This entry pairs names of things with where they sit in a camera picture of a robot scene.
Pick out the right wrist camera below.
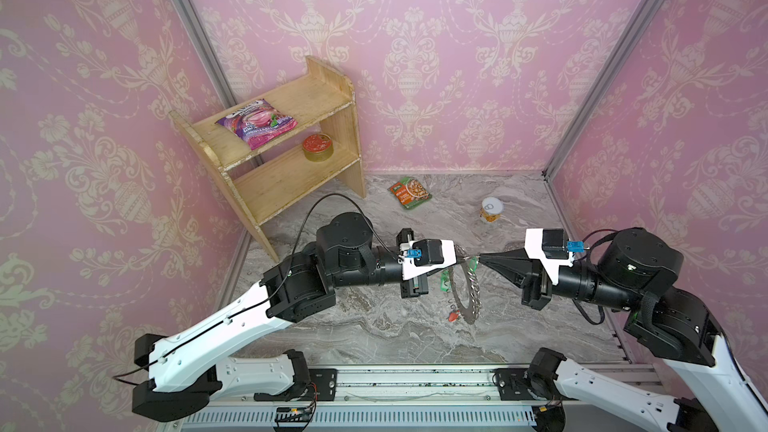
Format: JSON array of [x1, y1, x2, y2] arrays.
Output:
[[524, 228, 585, 286]]

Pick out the green orange food packet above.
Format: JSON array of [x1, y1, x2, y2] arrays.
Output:
[[388, 177, 432, 210]]

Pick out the slotted cable duct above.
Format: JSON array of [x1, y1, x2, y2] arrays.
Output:
[[181, 403, 536, 431]]

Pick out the metal key organizer ring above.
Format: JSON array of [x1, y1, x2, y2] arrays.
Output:
[[446, 245, 484, 325]]

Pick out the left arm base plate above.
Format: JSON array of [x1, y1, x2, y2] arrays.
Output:
[[253, 368, 338, 402]]

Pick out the green key tag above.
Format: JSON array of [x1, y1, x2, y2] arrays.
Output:
[[440, 270, 452, 292], [466, 256, 479, 274]]

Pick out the wooden two-tier shelf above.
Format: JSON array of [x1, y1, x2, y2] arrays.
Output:
[[169, 56, 366, 259]]

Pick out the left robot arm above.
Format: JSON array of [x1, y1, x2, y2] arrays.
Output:
[[132, 212, 455, 422]]

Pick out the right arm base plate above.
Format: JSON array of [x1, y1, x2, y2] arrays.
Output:
[[491, 367, 539, 401]]

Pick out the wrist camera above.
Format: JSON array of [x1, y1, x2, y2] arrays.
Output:
[[399, 239, 458, 279], [524, 228, 585, 286]]

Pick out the red lid round tin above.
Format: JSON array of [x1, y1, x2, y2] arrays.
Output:
[[302, 133, 334, 162]]

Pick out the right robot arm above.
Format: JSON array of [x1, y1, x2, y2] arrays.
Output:
[[478, 227, 767, 431]]

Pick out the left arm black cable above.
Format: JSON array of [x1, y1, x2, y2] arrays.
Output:
[[281, 193, 397, 265]]

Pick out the yellow can white lid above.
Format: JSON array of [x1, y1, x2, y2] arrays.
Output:
[[481, 197, 504, 223]]

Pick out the aluminium mounting rail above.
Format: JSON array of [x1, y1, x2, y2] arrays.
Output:
[[173, 363, 661, 407]]

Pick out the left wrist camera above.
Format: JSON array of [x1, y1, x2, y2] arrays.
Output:
[[399, 239, 458, 279]]

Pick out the purple snack bag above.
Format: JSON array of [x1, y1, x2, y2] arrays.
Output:
[[216, 99, 297, 150]]

